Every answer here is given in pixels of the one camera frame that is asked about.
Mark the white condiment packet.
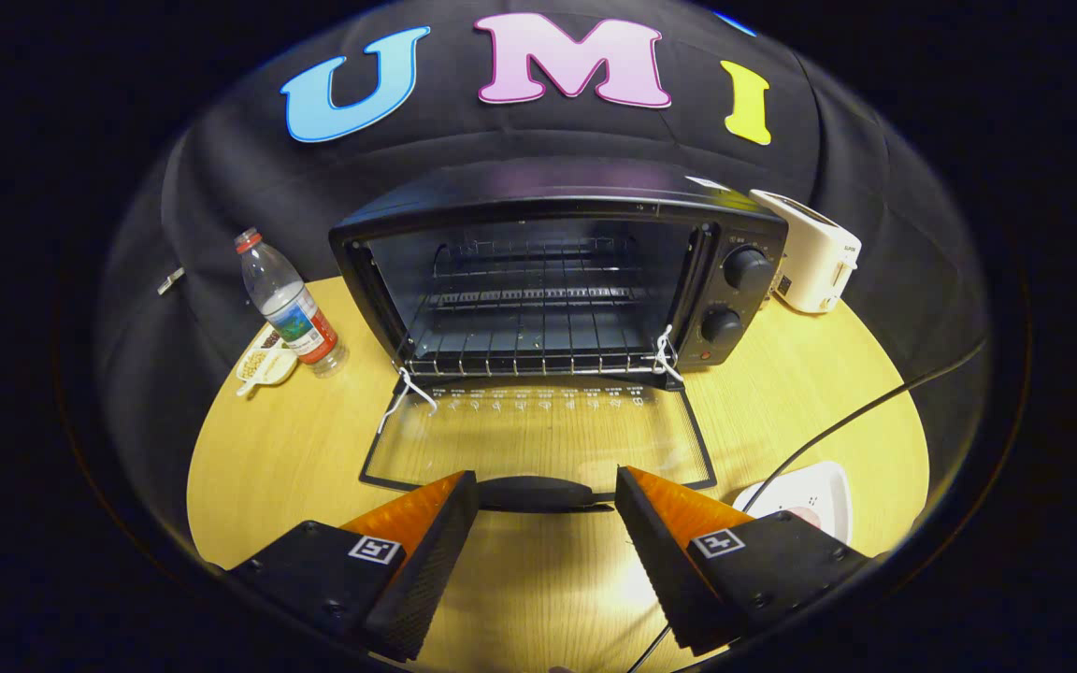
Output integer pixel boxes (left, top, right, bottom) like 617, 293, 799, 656
236, 322, 299, 397

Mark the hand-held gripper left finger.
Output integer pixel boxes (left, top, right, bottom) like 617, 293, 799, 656
221, 470, 481, 665

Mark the white bread toaster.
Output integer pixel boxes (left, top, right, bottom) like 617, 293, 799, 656
749, 189, 863, 315

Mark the clear plastic water bottle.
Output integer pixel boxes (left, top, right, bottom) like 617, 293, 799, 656
234, 227, 350, 379

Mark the white string tie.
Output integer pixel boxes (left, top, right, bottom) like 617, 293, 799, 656
651, 324, 686, 384
377, 366, 438, 436

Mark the black cable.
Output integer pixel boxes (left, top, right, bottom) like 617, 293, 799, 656
625, 338, 990, 673

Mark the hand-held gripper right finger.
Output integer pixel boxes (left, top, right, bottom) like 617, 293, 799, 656
613, 465, 876, 658

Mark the white square plate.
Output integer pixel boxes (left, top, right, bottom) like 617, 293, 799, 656
733, 461, 853, 548

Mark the black toaster oven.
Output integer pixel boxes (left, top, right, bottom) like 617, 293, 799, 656
328, 157, 790, 513

